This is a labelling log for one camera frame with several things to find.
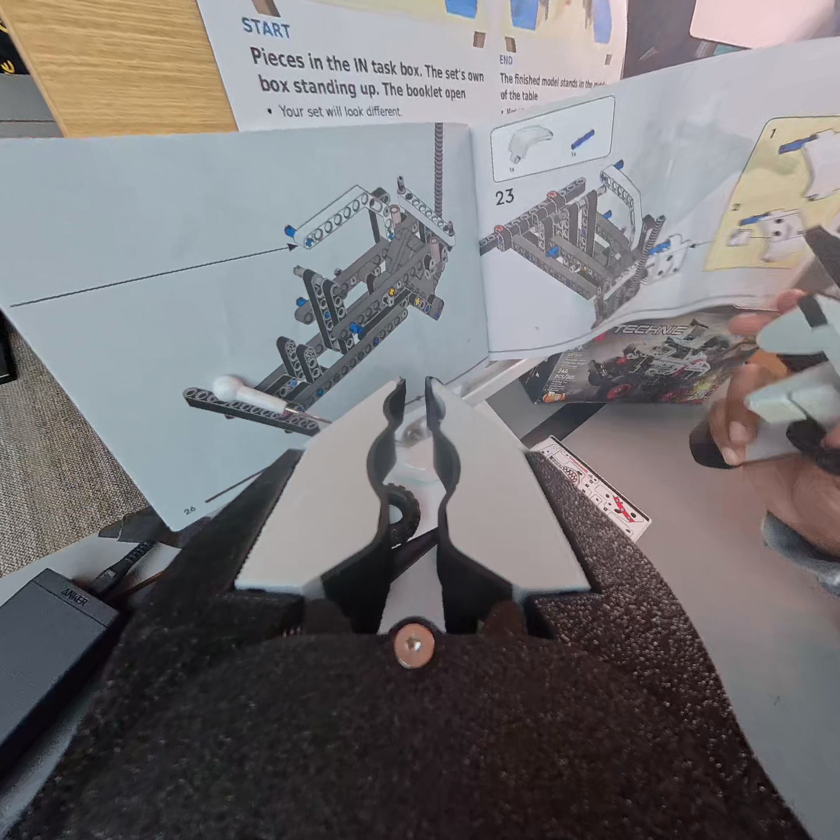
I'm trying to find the black power adapter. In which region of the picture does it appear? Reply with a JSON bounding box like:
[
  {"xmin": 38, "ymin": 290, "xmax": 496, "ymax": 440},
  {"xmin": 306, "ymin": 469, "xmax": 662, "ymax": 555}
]
[{"xmin": 0, "ymin": 567, "xmax": 122, "ymax": 772}]

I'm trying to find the black toy tyre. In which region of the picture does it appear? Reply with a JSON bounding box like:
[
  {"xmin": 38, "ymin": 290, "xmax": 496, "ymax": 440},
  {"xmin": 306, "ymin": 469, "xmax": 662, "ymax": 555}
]
[{"xmin": 382, "ymin": 482, "xmax": 422, "ymax": 549}]

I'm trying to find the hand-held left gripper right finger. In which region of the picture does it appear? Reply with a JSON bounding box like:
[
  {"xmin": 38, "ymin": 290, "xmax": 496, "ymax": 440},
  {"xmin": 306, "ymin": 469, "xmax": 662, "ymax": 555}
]
[{"xmin": 423, "ymin": 375, "xmax": 592, "ymax": 601}]

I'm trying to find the black adapter cable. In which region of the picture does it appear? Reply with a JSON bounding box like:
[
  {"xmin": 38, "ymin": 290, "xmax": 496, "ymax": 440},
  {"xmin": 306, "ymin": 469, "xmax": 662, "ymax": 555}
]
[{"xmin": 72, "ymin": 538, "xmax": 156, "ymax": 596}]

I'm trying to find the grey desk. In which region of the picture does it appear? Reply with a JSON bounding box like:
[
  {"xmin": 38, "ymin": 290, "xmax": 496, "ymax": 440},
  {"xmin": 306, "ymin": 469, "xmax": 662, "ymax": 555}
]
[{"xmin": 0, "ymin": 400, "xmax": 840, "ymax": 840}]

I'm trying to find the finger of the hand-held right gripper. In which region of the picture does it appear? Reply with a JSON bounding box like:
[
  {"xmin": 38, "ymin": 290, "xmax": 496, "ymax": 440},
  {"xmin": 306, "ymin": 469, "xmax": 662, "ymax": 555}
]
[
  {"xmin": 753, "ymin": 305, "xmax": 840, "ymax": 362},
  {"xmin": 742, "ymin": 363, "xmax": 840, "ymax": 429}
]

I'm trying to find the printed task instruction sheet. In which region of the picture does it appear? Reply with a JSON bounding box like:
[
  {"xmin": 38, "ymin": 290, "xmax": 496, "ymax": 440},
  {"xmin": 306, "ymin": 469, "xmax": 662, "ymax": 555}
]
[{"xmin": 196, "ymin": 0, "xmax": 631, "ymax": 132}]

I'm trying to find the toy truck set box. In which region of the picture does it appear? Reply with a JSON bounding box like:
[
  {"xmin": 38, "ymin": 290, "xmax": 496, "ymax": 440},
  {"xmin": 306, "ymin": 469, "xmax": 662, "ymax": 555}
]
[{"xmin": 518, "ymin": 305, "xmax": 756, "ymax": 406}]

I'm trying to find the person's right forearm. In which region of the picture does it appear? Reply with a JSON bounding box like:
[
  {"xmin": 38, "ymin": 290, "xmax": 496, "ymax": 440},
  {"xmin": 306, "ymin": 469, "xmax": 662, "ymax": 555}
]
[{"xmin": 761, "ymin": 515, "xmax": 840, "ymax": 592}]

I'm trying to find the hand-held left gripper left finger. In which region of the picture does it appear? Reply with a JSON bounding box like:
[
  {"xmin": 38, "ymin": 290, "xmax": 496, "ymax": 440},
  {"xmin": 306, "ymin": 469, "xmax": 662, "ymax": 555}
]
[{"xmin": 235, "ymin": 377, "xmax": 408, "ymax": 599}]

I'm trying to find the white sticker sheet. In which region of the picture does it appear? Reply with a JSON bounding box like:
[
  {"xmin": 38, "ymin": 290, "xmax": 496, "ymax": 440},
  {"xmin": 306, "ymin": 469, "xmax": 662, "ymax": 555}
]
[{"xmin": 530, "ymin": 436, "xmax": 652, "ymax": 542}]

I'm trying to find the toy building instruction booklet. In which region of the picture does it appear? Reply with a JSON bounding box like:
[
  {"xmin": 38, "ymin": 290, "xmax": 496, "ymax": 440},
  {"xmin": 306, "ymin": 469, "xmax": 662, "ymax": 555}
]
[{"xmin": 0, "ymin": 36, "xmax": 840, "ymax": 532}]

